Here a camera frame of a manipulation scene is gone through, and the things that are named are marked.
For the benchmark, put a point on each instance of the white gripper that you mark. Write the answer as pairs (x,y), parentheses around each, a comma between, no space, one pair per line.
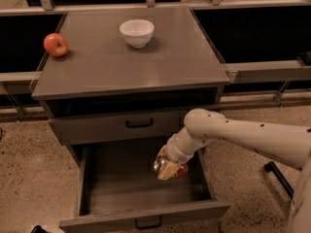
(175,153)

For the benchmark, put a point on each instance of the red coke can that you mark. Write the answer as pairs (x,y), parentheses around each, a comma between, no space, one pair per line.
(180,171)

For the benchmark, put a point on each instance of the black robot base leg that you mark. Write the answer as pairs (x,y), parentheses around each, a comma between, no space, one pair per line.
(271,167)

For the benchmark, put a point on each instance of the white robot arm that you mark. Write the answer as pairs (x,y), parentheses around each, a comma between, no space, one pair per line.
(288,144)

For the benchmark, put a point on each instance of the closed grey top drawer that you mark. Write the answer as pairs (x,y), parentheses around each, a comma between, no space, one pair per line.
(77,130)

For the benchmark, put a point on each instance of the open grey middle drawer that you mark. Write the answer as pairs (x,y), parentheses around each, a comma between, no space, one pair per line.
(118,184)

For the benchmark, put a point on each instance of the grey drawer cabinet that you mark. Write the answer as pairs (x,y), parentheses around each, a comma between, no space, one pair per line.
(175,70)

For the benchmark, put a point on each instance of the white ceramic bowl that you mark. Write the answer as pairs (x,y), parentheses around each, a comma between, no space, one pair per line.
(137,32)

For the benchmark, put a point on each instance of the grey metal railing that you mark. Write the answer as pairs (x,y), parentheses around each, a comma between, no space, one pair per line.
(285,72)

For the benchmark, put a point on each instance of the red apple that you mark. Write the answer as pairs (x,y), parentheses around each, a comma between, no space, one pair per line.
(56,45)

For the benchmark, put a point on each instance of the black top drawer handle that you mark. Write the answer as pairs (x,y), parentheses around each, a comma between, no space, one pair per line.
(131,124)

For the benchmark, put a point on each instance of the black drawer handle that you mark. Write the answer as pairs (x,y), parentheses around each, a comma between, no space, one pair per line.
(131,124)
(149,222)

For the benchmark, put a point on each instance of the black middle drawer handle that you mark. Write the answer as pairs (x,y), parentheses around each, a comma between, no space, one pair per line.
(149,222)

